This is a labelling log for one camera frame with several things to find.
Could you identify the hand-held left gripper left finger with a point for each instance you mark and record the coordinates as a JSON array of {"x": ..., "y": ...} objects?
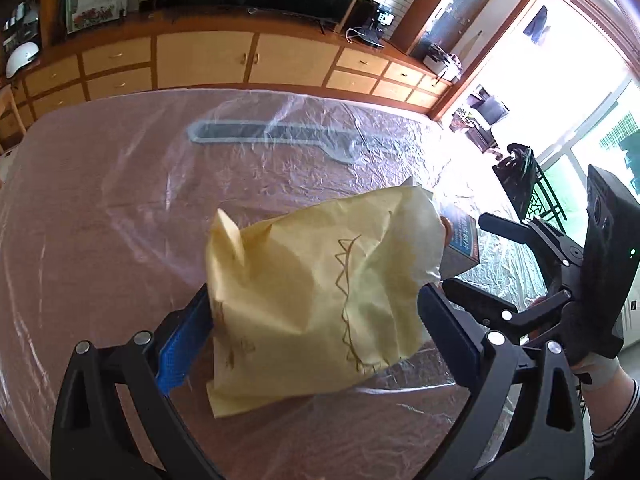
[{"x": 180, "y": 350}]

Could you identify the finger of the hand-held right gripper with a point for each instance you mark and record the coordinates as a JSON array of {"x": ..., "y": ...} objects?
[
  {"x": 480, "y": 300},
  {"x": 520, "y": 232}
]

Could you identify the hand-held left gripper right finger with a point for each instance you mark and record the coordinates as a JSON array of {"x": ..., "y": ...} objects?
[{"x": 446, "y": 340}]

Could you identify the small printed cardboard box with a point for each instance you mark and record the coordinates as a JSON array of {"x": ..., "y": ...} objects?
[{"x": 462, "y": 240}]

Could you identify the yellow paper bag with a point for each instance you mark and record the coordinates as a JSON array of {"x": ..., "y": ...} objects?
[{"x": 310, "y": 285}]

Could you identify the person's right forearm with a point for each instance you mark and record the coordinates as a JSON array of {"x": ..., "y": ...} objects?
[{"x": 617, "y": 410}]

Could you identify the black wooden chair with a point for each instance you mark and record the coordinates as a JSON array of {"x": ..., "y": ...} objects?
[{"x": 525, "y": 180}]

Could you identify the clear plastic table cover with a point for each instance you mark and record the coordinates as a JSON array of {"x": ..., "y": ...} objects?
[{"x": 100, "y": 220}]

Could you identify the white printer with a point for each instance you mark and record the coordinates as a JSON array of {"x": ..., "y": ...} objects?
[{"x": 442, "y": 62}]

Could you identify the grey long strip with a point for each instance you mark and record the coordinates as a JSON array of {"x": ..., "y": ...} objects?
[{"x": 240, "y": 132}]

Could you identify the glass display cabinet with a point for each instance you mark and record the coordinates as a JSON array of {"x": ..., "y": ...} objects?
[{"x": 460, "y": 5}]

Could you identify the black electronic device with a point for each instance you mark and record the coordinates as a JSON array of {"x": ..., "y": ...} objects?
[{"x": 377, "y": 22}]

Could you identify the long wooden cabinet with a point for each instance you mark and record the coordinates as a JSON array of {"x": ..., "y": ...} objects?
[{"x": 200, "y": 55}]

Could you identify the white helmet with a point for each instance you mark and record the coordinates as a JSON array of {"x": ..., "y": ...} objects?
[{"x": 22, "y": 57}]

